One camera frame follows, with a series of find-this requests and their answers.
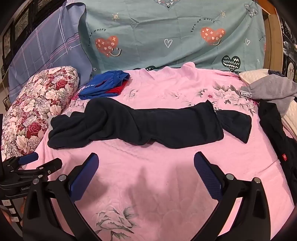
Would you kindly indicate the blue-grey cloth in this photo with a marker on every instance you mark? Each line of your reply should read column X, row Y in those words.
column 278, row 73

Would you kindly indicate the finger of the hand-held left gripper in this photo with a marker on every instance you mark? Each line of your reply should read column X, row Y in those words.
column 29, row 158
column 50, row 167

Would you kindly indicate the wooden bed post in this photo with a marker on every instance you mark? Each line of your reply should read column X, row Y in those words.
column 271, row 32

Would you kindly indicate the red floral pillow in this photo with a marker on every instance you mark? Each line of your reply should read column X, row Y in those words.
column 39, row 97

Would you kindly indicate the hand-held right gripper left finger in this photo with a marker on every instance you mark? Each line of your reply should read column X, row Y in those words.
column 85, row 172

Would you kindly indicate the framed wall picture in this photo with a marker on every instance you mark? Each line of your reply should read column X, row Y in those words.
column 7, row 42
column 22, row 23

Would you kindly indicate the teal heart-print sheet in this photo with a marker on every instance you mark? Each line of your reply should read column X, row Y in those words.
column 162, row 34

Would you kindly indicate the grey garment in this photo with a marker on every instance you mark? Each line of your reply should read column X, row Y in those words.
column 271, row 91

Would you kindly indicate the blue garment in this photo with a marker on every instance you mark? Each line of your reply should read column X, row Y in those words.
column 104, row 83

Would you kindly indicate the display shelf with plates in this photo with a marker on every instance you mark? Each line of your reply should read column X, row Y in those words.
column 290, row 46

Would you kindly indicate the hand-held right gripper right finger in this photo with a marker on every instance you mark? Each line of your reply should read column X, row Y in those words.
column 206, row 172

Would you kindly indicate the blue plaid pillow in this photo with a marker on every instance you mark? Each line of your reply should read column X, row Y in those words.
column 46, row 51

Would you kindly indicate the black garment with red tag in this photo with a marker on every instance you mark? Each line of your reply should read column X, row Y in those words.
column 278, row 136

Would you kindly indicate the pink floral bedsheet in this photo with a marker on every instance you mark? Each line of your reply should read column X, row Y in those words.
column 148, row 176

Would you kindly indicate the dark navy pants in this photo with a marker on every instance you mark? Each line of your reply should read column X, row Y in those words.
column 143, row 124

